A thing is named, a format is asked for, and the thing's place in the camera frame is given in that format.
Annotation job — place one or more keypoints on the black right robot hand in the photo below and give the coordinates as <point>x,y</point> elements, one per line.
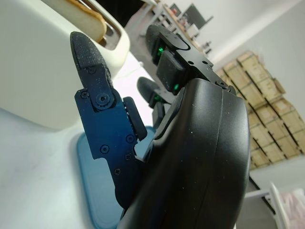
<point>195,148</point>

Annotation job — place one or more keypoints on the toast slice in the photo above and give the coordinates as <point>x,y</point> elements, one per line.
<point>88,21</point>

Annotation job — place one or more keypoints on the cream white toaster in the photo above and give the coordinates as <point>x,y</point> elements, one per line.
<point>35,59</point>

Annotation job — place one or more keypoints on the teal plastic tray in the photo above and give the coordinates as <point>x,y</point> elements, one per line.
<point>97,186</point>

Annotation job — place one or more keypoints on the pink fabric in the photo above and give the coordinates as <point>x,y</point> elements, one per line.
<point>295,207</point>

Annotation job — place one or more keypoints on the cluttered workbench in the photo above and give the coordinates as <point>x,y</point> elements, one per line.
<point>171,19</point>

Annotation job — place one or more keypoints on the dark computer monitor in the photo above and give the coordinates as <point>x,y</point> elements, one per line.
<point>196,14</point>

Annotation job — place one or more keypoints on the white metal frame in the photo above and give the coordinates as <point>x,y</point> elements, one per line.
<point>274,198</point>

